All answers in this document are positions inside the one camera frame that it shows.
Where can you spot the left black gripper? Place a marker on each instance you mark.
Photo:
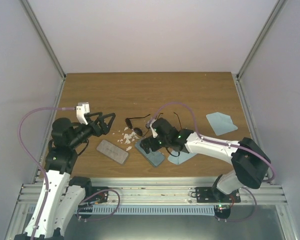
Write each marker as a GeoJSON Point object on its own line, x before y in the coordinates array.
{"type": "Point", "coordinates": [103, 128]}

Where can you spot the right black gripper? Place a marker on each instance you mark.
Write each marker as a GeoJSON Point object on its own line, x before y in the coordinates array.
{"type": "Point", "coordinates": [146, 147]}

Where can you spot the blue green glasses case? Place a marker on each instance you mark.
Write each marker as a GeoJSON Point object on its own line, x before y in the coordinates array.
{"type": "Point", "coordinates": [154, 158]}

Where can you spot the blue cleaning cloth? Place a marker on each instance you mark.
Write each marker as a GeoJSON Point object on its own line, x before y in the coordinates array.
{"type": "Point", "coordinates": [179, 158]}
{"type": "Point", "coordinates": [221, 123]}

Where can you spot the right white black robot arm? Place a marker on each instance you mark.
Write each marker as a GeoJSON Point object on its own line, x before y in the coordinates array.
{"type": "Point", "coordinates": [250, 164]}

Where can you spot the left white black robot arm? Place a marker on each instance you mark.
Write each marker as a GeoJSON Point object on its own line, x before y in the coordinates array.
{"type": "Point", "coordinates": [61, 195]}

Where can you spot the grey glasses case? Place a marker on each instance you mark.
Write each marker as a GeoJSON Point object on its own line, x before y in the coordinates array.
{"type": "Point", "coordinates": [112, 151]}

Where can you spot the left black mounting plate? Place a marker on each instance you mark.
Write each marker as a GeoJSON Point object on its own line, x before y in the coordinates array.
{"type": "Point", "coordinates": [99, 198]}

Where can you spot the black mounting plate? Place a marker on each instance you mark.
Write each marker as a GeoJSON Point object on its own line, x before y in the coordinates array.
{"type": "Point", "coordinates": [99, 198]}
{"type": "Point", "coordinates": [205, 193]}

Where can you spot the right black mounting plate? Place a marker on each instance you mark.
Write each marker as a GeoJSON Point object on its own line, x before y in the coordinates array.
{"type": "Point", "coordinates": [205, 193]}

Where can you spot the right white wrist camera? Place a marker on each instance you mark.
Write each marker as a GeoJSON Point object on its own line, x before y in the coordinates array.
{"type": "Point", "coordinates": [149, 125]}

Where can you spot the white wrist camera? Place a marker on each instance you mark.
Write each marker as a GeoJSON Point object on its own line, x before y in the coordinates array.
{"type": "Point", "coordinates": [82, 109]}
{"type": "Point", "coordinates": [149, 125]}

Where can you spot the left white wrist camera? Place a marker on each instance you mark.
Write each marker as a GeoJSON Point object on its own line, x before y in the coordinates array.
{"type": "Point", "coordinates": [82, 109]}

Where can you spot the black frame clear glasses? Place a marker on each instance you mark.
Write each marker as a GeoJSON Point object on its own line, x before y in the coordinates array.
{"type": "Point", "coordinates": [174, 120]}

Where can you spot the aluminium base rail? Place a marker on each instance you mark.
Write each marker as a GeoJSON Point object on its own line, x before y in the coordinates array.
{"type": "Point", "coordinates": [162, 191]}

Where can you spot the slotted grey cable duct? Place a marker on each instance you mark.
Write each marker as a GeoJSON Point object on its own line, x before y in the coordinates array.
{"type": "Point", "coordinates": [167, 210]}

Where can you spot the left aluminium frame post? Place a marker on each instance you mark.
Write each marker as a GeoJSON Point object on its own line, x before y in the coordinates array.
{"type": "Point", "coordinates": [42, 36]}

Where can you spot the aluminium frame post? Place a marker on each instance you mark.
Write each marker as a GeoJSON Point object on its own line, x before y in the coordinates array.
{"type": "Point", "coordinates": [278, 7]}
{"type": "Point", "coordinates": [42, 36]}

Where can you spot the right aluminium frame post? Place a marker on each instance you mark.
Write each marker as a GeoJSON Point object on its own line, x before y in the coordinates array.
{"type": "Point", "coordinates": [278, 7]}

